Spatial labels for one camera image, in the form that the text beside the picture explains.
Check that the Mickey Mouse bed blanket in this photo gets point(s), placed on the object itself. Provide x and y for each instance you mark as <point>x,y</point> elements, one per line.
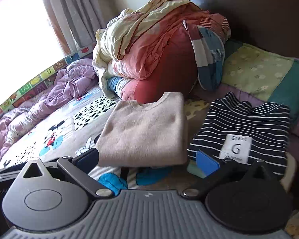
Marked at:
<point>72,130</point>

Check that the cream yellow blanket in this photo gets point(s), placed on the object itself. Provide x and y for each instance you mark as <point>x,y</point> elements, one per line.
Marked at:
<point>115,41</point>

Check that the window with wooden frame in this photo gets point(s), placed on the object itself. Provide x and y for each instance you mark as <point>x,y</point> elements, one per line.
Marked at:
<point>31,41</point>

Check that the black white striped garment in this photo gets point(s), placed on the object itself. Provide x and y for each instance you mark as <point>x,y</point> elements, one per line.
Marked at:
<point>236,130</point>

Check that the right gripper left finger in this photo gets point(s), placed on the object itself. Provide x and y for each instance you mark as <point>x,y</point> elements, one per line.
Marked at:
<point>76,171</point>

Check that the purple crumpled duvet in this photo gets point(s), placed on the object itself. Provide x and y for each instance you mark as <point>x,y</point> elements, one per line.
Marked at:
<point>70,83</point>

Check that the beige pink sweater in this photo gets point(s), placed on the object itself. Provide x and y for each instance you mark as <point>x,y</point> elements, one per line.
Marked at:
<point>145,135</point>

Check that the pink red folded quilt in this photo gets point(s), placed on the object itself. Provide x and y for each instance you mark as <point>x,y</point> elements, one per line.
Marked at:
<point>183,48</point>

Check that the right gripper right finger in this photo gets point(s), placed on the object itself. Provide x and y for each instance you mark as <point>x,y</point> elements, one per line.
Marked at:
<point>217,171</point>

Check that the grey curtain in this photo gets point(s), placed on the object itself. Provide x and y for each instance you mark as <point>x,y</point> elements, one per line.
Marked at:
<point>75,22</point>

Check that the colourful alphabet play mat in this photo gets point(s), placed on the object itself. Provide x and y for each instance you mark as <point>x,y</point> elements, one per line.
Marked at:
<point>43,80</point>

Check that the dark wooden headboard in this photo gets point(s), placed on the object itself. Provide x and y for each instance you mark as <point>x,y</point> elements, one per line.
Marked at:
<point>272,25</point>

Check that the patchwork green pillow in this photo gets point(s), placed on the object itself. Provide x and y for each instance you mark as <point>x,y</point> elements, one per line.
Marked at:
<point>266,76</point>

